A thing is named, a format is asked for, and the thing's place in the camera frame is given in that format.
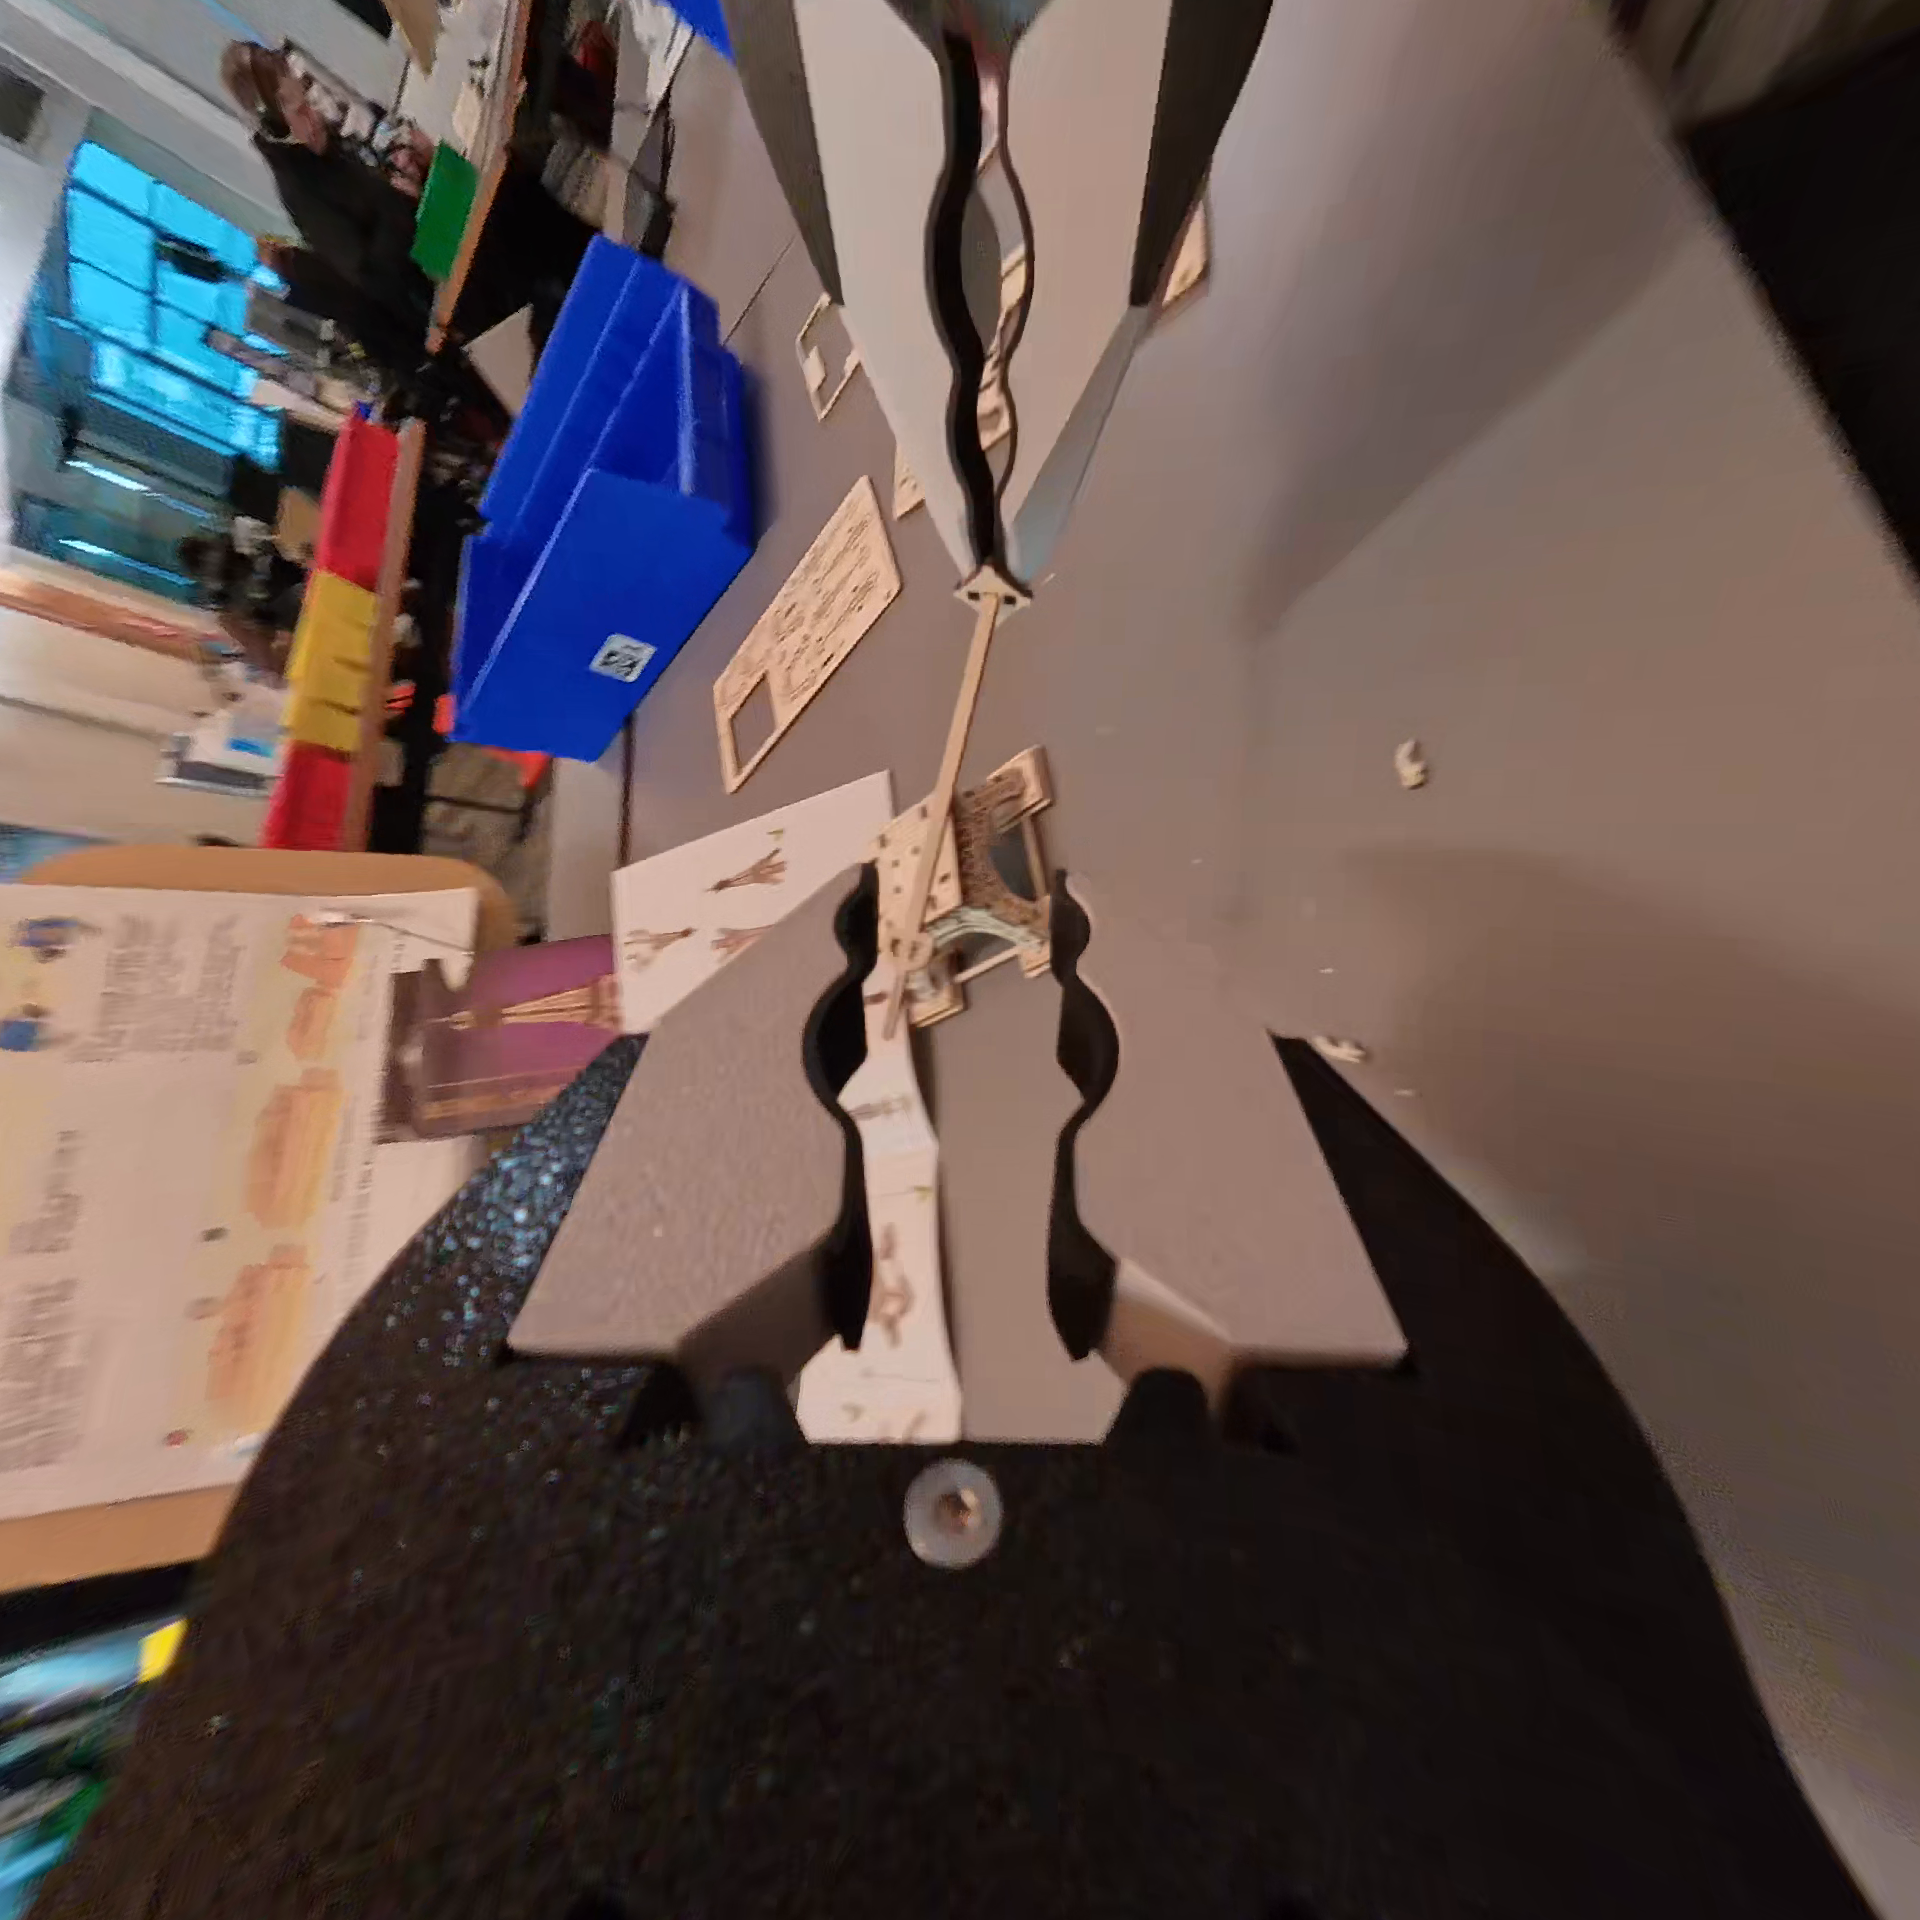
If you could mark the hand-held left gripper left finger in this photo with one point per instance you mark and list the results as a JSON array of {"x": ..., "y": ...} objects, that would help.
[{"x": 690, "y": 1200}]

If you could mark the small wooden scrap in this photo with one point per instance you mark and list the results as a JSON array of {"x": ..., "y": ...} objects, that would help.
[
  {"x": 1341, "y": 1048},
  {"x": 1411, "y": 765}
]

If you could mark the wooden sheet with diamond cutout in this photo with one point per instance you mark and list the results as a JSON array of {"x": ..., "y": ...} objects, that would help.
[{"x": 1186, "y": 263}]

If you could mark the purple tower kit box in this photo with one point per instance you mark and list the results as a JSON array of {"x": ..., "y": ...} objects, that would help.
[{"x": 510, "y": 1051}]

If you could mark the yellow plastic bin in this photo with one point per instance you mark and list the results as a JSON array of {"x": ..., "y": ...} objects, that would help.
[{"x": 334, "y": 661}]

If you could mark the wooden instruction board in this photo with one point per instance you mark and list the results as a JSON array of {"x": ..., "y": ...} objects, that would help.
[{"x": 151, "y": 1200}]

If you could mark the green plastic bin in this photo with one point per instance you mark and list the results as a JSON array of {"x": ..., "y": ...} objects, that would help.
[{"x": 446, "y": 211}]

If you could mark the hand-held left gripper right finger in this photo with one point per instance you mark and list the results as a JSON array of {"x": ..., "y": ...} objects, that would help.
[{"x": 1231, "y": 1200}]

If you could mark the empty wooden frame sheet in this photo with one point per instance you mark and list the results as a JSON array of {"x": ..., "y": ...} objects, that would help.
[{"x": 819, "y": 405}]

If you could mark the blue bin with tag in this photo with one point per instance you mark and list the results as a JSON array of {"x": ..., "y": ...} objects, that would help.
[{"x": 601, "y": 586}]

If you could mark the wooden tower model base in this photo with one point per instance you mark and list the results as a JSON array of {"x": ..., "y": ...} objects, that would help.
[{"x": 919, "y": 885}]

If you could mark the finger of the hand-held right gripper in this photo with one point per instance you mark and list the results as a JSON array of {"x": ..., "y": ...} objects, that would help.
[
  {"x": 877, "y": 181},
  {"x": 1096, "y": 151}
]

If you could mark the thin wooden spire piece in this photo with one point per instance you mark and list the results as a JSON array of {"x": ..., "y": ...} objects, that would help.
[{"x": 991, "y": 594}]

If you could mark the white instruction booklet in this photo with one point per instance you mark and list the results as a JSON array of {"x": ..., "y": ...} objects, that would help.
[{"x": 705, "y": 930}]

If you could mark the red plastic bin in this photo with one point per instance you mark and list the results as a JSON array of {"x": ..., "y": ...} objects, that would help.
[
  {"x": 307, "y": 796},
  {"x": 359, "y": 495}
]

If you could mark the grey desk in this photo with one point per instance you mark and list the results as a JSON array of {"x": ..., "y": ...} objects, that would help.
[{"x": 1426, "y": 525}]

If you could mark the wooden sheet with rectangular hole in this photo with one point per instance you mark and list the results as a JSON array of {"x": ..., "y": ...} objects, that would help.
[{"x": 825, "y": 601}]

